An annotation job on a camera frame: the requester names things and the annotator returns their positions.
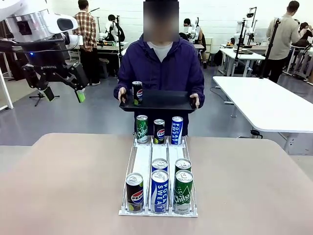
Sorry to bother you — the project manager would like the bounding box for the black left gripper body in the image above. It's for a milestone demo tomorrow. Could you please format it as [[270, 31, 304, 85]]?
[[24, 38, 74, 80]]

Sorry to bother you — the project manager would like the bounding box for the black Pepsi can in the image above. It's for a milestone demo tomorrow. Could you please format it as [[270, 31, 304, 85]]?
[[132, 81, 143, 106], [125, 172, 144, 214], [153, 118, 166, 144]]

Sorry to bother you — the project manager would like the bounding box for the black plastic serving tray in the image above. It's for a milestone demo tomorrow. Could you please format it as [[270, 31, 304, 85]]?
[[118, 90, 200, 113]]

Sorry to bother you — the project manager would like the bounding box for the blue Pocari Sweat can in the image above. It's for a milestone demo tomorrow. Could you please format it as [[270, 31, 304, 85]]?
[[150, 169, 170, 213], [151, 158, 169, 173], [171, 116, 184, 145]]

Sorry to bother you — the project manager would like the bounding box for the person's right forearm purple sleeve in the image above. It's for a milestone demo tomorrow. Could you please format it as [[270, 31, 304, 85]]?
[[113, 75, 130, 98]]

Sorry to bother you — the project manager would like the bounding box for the person's left forearm purple sleeve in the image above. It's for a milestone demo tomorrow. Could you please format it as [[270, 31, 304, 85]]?
[[188, 75, 205, 101]]

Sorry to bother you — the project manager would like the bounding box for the person in plaid shirt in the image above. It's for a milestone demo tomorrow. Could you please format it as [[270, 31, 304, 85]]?
[[73, 0, 101, 86]]

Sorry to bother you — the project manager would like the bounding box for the person in purple jacket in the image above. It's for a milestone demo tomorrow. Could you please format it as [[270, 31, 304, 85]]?
[[113, 0, 205, 137]]

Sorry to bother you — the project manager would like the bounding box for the dark-haired person in dark clothes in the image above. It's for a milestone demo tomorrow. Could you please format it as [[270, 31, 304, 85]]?
[[179, 18, 208, 69]]

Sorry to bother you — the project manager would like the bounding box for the person in beige sweater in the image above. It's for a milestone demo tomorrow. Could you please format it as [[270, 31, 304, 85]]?
[[266, 0, 304, 84]]

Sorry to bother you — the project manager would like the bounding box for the seated person with black hair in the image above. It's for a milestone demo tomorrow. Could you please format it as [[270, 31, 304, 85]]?
[[293, 22, 313, 48]]

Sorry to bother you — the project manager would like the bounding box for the person's right hand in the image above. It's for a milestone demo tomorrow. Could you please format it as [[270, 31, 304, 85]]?
[[118, 87, 128, 102]]

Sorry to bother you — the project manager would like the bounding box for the person's left hand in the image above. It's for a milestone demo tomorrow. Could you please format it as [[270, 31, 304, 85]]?
[[190, 93, 200, 109]]

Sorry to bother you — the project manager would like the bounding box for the black tripod stand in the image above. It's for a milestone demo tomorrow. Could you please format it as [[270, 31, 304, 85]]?
[[29, 92, 61, 107]]

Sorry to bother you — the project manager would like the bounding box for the green Chilsung cider can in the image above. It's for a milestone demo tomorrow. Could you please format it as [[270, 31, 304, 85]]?
[[136, 115, 149, 144], [174, 169, 194, 215], [175, 158, 192, 172]]

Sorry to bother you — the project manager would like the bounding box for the white can dispenser rack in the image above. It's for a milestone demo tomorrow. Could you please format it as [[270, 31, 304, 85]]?
[[118, 136, 199, 218]]

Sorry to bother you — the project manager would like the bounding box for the white drawer cabinet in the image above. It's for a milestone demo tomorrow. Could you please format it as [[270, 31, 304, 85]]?
[[204, 37, 214, 60]]

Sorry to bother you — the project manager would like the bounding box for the white background desk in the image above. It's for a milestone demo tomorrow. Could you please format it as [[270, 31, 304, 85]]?
[[219, 48, 266, 77]]

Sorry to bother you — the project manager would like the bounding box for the large white table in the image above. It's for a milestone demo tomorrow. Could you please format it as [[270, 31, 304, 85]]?
[[212, 75, 313, 155]]

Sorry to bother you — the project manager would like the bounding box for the black pole stand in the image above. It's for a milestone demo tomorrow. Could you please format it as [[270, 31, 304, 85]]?
[[259, 19, 281, 79]]

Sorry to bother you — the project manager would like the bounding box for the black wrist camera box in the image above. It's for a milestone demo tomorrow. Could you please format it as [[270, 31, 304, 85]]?
[[69, 62, 89, 87]]

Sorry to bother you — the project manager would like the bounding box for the white desk frame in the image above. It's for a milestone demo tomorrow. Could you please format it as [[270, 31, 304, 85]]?
[[0, 70, 15, 111]]

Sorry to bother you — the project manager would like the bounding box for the black camera stand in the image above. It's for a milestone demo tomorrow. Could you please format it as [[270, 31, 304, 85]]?
[[233, 19, 248, 74]]

